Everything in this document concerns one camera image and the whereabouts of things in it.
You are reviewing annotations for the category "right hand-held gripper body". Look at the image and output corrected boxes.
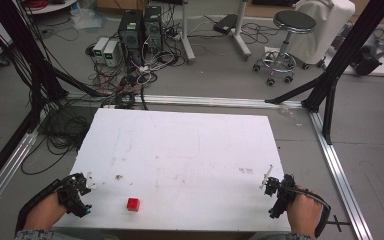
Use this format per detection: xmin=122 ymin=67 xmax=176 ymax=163
xmin=264 ymin=173 xmax=298 ymax=220

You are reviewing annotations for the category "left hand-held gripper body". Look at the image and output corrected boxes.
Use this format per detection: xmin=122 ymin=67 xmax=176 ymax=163
xmin=58 ymin=172 xmax=93 ymax=219

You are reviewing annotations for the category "red cube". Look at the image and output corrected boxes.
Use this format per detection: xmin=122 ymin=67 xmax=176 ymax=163
xmin=126 ymin=197 xmax=141 ymax=213

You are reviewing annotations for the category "person's right hand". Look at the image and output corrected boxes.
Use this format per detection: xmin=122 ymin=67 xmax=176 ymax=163
xmin=286 ymin=185 xmax=325 ymax=239

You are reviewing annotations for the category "person's left hand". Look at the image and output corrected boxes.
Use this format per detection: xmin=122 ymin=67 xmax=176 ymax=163
xmin=23 ymin=191 xmax=70 ymax=232

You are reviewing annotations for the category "person's right sleeve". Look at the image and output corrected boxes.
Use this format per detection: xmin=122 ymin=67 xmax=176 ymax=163
xmin=249 ymin=231 xmax=316 ymax=240

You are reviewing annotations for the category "person's sleeve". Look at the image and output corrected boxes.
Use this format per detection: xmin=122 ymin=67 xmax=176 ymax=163
xmin=249 ymin=231 xmax=316 ymax=240
xmin=14 ymin=228 xmax=83 ymax=240

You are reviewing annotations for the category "person's left sleeve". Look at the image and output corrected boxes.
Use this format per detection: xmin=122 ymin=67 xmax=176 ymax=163
xmin=14 ymin=228 xmax=83 ymax=240

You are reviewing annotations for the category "white bench power supply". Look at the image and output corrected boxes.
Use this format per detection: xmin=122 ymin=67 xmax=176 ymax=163
xmin=102 ymin=39 xmax=122 ymax=68
xmin=92 ymin=36 xmax=111 ymax=64

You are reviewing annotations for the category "white stand leg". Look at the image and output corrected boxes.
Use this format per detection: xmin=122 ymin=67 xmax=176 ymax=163
xmin=179 ymin=0 xmax=197 ymax=65
xmin=231 ymin=0 xmax=253 ymax=62

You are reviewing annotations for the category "black computer tower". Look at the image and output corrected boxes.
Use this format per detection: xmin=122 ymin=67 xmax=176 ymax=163
xmin=117 ymin=9 xmax=145 ymax=67
xmin=142 ymin=5 xmax=164 ymax=55

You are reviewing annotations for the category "black device on white board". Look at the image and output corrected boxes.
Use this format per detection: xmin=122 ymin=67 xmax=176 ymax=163
xmin=324 ymin=34 xmax=384 ymax=78

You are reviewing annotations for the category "black round swivel stool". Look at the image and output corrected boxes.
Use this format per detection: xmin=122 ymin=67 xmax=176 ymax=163
xmin=252 ymin=9 xmax=318 ymax=87

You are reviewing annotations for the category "flat black box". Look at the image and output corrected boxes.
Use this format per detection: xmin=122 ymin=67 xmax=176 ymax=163
xmin=212 ymin=13 xmax=239 ymax=36

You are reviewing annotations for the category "clear plastic bag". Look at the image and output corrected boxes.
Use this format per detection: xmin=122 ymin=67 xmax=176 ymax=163
xmin=70 ymin=7 xmax=106 ymax=31

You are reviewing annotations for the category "white cloth-covered machine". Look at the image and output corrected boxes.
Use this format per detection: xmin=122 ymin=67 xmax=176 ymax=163
xmin=285 ymin=0 xmax=357 ymax=67

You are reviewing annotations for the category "round white table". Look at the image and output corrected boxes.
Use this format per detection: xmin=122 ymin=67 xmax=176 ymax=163
xmin=24 ymin=0 xmax=78 ymax=16

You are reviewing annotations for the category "black cable coil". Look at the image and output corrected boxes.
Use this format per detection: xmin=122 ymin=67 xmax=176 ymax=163
xmin=20 ymin=104 xmax=99 ymax=177

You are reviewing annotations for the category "black upright frame strut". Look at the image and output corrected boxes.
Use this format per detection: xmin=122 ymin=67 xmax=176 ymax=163
xmin=321 ymin=77 xmax=340 ymax=146

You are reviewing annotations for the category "black frame brace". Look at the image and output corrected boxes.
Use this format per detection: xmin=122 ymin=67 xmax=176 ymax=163
xmin=264 ymin=73 xmax=326 ymax=105

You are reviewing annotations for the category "long aluminium floor rail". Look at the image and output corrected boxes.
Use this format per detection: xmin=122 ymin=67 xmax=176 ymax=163
xmin=64 ymin=92 xmax=305 ymax=110

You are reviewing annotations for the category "tangle of floor cables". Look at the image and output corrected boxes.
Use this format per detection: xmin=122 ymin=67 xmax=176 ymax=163
xmin=84 ymin=31 xmax=189 ymax=111

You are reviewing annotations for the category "black slanted frame post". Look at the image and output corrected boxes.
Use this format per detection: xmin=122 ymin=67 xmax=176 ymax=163
xmin=300 ymin=0 xmax=384 ymax=113

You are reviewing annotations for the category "black frame post with cables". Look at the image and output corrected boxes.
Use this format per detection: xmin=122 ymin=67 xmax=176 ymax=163
xmin=0 ymin=0 xmax=106 ymax=103

